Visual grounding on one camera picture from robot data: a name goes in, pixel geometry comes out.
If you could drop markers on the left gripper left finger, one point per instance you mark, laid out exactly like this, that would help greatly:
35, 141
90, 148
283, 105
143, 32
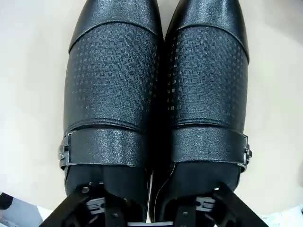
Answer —
75, 203

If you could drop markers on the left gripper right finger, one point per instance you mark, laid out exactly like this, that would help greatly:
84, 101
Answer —
227, 203

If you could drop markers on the black buckled leather shoe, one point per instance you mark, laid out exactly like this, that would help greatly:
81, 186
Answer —
111, 89
208, 89

